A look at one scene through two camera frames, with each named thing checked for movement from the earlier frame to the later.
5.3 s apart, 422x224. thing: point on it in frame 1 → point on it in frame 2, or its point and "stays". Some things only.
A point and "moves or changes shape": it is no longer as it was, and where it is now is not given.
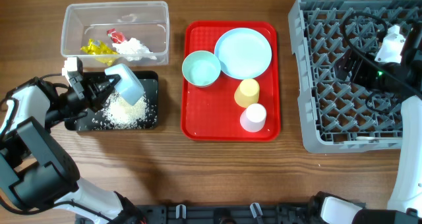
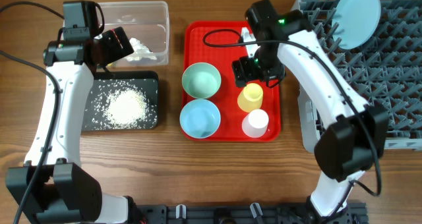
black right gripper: [364, 62] → [243, 71]
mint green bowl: [201, 68] → [201, 80]
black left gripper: [91, 94] → [118, 43]
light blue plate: [243, 53] → [356, 15]
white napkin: [133, 50] stays
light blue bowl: [130, 87] → [200, 118]
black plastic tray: [117, 112] stays
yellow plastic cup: [247, 93] moves or changes shape
